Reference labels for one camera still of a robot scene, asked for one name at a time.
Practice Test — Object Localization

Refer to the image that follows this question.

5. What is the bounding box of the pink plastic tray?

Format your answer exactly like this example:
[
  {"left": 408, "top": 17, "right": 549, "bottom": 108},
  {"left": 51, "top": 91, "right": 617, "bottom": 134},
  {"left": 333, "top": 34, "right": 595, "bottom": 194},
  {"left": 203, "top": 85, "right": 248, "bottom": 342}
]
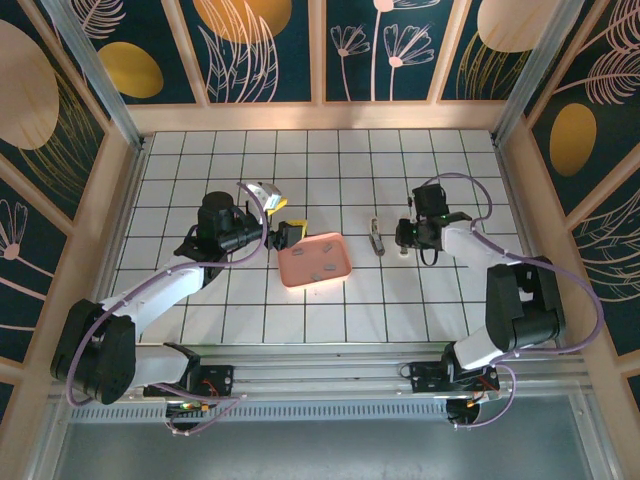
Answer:
[{"left": 276, "top": 230, "right": 354, "bottom": 293}]

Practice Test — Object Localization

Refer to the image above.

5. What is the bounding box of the small grey metal piece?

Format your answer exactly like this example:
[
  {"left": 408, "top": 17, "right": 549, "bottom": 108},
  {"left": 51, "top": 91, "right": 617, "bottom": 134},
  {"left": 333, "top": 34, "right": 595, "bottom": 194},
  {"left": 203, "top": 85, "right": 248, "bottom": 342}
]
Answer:
[{"left": 367, "top": 215, "right": 387, "bottom": 257}]

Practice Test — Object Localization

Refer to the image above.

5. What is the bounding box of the aluminium table side rail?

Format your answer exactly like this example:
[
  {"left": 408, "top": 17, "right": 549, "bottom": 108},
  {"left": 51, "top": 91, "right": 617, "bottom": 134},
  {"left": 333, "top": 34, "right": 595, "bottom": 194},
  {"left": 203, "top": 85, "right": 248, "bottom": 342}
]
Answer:
[
  {"left": 87, "top": 139, "right": 149, "bottom": 351},
  {"left": 494, "top": 139, "right": 567, "bottom": 351}
]

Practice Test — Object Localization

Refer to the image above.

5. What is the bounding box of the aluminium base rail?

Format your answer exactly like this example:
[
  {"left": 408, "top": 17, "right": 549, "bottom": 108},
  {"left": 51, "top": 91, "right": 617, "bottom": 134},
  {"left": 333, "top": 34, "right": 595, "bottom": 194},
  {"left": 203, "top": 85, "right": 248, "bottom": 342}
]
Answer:
[{"left": 49, "top": 349, "right": 594, "bottom": 401}]

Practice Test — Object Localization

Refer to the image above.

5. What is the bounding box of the aluminium frame post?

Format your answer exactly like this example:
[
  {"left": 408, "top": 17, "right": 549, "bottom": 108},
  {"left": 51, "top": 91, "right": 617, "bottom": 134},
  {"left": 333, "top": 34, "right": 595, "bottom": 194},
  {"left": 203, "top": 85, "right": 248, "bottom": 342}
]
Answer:
[
  {"left": 492, "top": 0, "right": 576, "bottom": 146},
  {"left": 42, "top": 0, "right": 147, "bottom": 151}
]

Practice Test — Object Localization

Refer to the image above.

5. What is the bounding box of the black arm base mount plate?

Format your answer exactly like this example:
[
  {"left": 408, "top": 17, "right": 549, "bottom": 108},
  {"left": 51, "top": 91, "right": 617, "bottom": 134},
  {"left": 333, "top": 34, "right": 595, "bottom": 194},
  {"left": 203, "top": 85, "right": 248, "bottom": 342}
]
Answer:
[
  {"left": 408, "top": 360, "right": 454, "bottom": 395},
  {"left": 143, "top": 363, "right": 237, "bottom": 400}
]

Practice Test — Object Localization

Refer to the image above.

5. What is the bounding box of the perforated metal cable duct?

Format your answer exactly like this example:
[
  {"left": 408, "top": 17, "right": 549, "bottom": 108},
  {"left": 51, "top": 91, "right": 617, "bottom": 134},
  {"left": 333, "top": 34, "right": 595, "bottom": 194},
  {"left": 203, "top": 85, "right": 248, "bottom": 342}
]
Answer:
[{"left": 69, "top": 403, "right": 451, "bottom": 422}]

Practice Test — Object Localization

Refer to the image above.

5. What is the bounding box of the small circuit board with wires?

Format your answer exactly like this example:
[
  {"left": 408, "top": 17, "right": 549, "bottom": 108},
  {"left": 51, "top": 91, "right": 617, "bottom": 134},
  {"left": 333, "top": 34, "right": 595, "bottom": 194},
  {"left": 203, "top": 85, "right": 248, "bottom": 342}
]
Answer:
[
  {"left": 164, "top": 398, "right": 214, "bottom": 417},
  {"left": 444, "top": 389, "right": 501, "bottom": 430}
]

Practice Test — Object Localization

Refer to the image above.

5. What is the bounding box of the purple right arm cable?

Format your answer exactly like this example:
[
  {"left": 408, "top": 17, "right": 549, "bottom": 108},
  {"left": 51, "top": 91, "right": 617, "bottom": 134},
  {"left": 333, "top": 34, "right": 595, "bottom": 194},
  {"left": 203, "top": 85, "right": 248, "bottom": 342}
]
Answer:
[{"left": 412, "top": 172, "right": 605, "bottom": 430}]

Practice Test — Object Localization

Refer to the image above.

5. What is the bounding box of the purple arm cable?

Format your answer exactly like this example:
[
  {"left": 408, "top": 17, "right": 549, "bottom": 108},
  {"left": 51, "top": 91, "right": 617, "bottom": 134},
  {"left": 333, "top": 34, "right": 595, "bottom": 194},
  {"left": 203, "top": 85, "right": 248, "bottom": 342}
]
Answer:
[
  {"left": 412, "top": 172, "right": 605, "bottom": 430},
  {"left": 65, "top": 181, "right": 269, "bottom": 437}
]

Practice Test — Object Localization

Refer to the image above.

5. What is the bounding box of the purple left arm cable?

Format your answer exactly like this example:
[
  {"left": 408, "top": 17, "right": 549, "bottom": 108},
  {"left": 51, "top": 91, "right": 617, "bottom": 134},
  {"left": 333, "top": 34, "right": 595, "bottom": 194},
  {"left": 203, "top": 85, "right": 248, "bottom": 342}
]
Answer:
[{"left": 65, "top": 181, "right": 269, "bottom": 437}]

